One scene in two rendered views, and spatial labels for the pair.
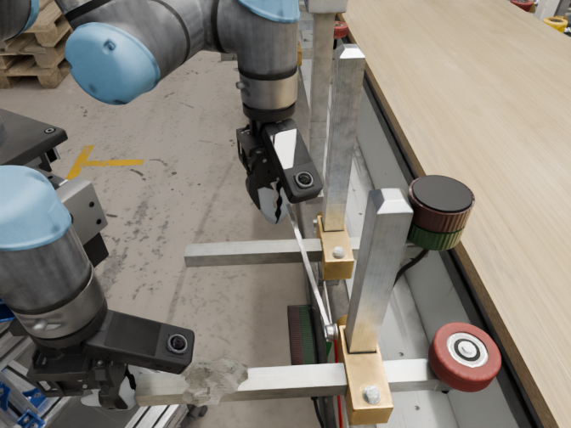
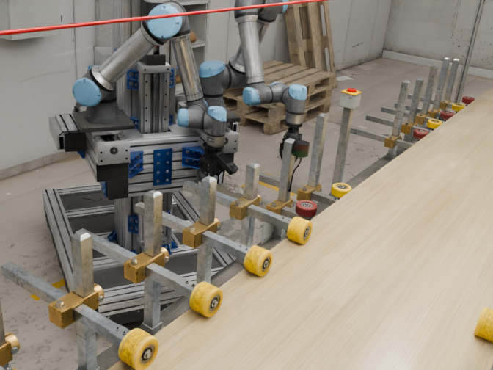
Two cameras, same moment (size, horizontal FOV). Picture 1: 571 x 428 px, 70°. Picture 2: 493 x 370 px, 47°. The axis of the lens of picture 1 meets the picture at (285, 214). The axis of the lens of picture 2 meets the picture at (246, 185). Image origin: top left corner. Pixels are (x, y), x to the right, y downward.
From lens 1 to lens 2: 188 cm
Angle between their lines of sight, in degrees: 34
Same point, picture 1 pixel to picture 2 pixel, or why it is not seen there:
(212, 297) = not seen: hidden behind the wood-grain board
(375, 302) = (285, 175)
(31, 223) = (219, 115)
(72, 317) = (216, 142)
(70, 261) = (221, 128)
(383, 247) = (285, 153)
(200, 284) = not seen: hidden behind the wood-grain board
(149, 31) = (261, 92)
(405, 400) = not seen: hidden behind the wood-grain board
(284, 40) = (296, 103)
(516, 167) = (404, 194)
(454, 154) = (385, 183)
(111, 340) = (219, 156)
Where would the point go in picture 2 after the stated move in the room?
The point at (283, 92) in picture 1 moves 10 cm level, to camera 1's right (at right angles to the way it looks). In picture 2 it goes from (294, 118) to (315, 125)
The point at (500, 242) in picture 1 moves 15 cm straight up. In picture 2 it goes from (356, 200) to (363, 165)
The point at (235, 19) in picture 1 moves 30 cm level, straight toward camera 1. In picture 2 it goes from (286, 95) to (249, 111)
